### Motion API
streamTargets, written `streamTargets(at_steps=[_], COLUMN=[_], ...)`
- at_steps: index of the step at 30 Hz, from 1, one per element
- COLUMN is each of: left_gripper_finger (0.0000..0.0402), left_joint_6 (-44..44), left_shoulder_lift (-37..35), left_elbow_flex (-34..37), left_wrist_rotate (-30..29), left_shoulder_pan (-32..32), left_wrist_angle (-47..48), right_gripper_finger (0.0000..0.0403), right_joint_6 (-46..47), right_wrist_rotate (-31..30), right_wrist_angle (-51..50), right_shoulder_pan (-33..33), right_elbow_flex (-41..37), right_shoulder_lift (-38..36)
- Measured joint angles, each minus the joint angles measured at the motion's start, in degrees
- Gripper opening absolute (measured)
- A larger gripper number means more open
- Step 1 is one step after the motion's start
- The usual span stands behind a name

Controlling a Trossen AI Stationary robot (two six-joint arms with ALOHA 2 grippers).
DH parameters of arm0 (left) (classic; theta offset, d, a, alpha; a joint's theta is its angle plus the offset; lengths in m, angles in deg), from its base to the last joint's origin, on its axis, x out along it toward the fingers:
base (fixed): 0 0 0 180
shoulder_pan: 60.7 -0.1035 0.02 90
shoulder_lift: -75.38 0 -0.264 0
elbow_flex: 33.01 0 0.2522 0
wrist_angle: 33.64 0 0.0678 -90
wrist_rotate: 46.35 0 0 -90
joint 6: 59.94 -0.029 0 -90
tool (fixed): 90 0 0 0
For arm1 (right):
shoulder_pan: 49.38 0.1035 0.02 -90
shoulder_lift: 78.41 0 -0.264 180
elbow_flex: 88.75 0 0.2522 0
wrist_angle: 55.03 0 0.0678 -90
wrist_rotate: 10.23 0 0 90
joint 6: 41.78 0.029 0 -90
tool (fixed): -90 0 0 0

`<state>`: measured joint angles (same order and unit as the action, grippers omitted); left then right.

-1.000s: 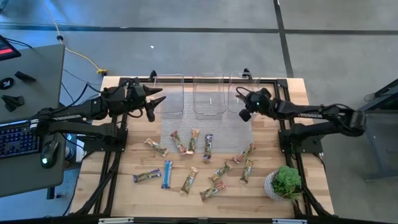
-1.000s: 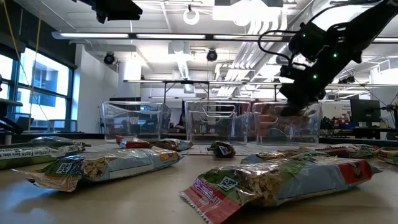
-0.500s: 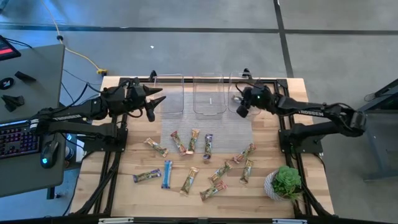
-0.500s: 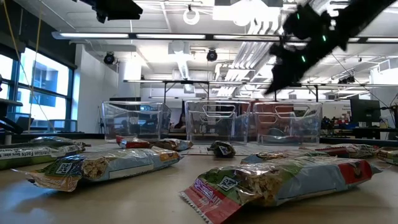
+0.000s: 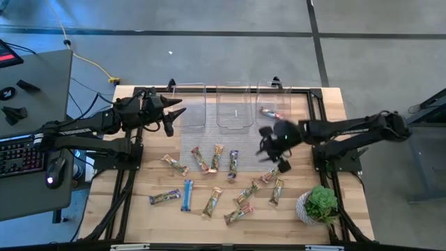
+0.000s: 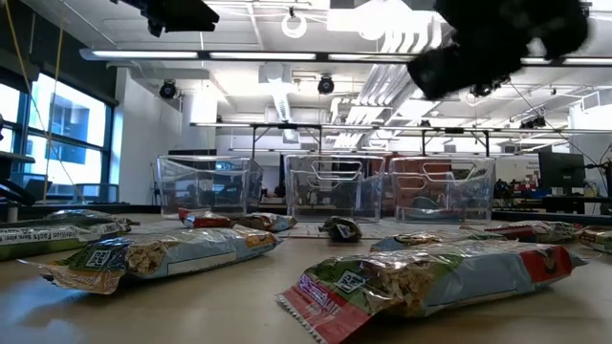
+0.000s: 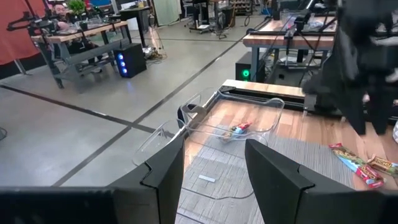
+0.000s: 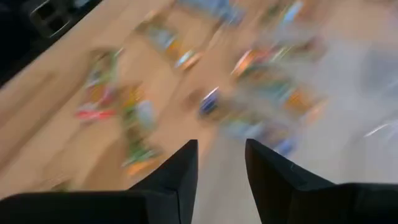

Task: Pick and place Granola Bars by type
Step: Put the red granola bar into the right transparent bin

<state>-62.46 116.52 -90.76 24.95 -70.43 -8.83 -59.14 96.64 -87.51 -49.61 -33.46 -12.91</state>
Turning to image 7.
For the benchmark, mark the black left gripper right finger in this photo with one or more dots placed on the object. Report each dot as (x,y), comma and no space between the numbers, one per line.
(273,186)

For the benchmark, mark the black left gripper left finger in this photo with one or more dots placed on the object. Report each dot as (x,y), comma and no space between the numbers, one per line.
(161,186)

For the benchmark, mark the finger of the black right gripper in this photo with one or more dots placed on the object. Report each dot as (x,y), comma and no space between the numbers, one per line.
(356,119)
(381,119)

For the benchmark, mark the gold green granola bar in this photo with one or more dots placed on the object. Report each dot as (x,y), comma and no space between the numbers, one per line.
(384,165)

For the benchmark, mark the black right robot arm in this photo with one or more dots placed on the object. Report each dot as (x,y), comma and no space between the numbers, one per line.
(367,14)

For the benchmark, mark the black background robot arm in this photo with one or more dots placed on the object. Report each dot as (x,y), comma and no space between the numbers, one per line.
(34,22)

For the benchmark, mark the white patterned plant pot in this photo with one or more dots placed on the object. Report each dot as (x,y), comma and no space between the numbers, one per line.
(395,132)

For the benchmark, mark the small white label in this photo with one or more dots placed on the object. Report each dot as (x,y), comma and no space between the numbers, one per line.
(206,178)

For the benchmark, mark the clear plastic bin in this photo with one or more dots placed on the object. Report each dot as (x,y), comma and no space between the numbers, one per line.
(267,109)
(155,140)

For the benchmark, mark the wooden workbench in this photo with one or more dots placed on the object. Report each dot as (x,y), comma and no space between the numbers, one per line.
(93,28)
(280,40)

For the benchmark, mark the black computer tower green light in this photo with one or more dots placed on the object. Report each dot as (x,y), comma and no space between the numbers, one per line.
(245,67)

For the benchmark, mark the black computer tower blue lights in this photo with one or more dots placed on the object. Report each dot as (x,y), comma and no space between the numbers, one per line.
(135,59)

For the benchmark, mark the black equipment stand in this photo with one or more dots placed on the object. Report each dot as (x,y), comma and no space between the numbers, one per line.
(202,15)

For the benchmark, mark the pale green panel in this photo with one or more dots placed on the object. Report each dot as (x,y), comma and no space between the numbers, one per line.
(166,12)

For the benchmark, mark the black desk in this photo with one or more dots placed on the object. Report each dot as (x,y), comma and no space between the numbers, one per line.
(138,14)

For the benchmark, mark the green potted plant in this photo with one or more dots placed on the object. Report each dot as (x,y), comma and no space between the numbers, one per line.
(76,7)

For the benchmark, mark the person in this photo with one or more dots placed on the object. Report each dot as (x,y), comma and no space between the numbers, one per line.
(59,12)

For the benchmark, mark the red partition curtain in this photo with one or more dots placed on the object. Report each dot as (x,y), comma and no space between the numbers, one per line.
(15,40)

